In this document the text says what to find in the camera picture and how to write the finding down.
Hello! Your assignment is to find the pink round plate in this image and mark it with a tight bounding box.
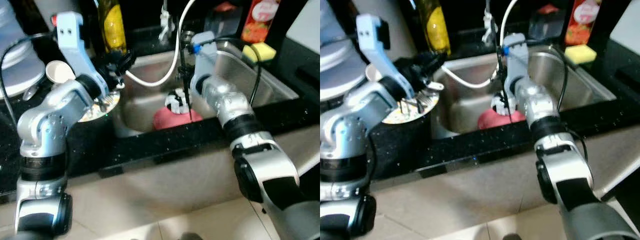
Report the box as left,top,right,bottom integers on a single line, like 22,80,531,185
152,106,204,132
477,107,527,133

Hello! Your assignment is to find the thin black rod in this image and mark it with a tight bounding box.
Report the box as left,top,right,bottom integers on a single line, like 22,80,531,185
497,30,514,124
179,30,194,124

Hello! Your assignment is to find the yellow liquid bottle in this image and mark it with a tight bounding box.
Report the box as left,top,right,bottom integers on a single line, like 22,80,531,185
417,0,452,57
97,0,129,55

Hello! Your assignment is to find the white cup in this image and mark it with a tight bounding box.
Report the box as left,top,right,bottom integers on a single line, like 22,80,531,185
365,65,384,84
45,60,77,85

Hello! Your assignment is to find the patterned round plate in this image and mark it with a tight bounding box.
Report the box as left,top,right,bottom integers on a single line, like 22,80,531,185
382,90,440,126
77,90,121,124

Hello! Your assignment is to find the white faucet fitting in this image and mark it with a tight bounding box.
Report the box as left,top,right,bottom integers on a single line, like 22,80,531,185
158,0,176,44
482,0,500,46

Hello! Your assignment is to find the large pale water jug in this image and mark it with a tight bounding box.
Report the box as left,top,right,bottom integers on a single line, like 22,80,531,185
320,0,371,102
0,0,49,99

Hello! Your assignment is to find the stainless steel sink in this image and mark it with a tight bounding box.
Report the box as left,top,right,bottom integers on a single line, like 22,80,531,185
431,44,617,139
112,40,301,137

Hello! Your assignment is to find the clear container with red top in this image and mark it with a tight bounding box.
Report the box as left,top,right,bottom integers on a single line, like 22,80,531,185
205,2,245,39
529,4,566,41

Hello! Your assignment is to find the yellow sponge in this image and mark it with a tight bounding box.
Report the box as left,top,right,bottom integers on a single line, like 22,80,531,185
243,42,278,64
565,45,599,65

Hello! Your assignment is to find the red peach drink carton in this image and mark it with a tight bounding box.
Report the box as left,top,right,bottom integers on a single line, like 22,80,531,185
565,0,604,46
241,0,281,44

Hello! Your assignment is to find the white appliance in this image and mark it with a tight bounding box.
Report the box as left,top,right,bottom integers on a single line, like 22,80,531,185
287,0,321,54
611,10,640,56

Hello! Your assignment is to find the white flexible hose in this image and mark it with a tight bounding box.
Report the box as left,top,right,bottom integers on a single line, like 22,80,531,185
442,0,521,90
125,0,199,87

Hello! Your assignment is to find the light blue left wrist camera mount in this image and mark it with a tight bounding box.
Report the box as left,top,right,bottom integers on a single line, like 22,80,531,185
54,11,110,102
356,14,417,102

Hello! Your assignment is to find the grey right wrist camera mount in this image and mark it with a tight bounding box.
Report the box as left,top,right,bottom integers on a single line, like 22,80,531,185
502,33,529,99
189,31,221,97

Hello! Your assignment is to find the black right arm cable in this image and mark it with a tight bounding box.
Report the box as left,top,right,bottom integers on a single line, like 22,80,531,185
215,37,264,107
529,40,572,115

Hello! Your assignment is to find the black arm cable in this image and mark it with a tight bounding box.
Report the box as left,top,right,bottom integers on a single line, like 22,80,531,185
529,40,572,115
215,37,264,107
0,32,57,127

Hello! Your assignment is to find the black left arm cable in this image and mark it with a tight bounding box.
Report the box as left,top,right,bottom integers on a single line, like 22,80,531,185
0,32,57,127

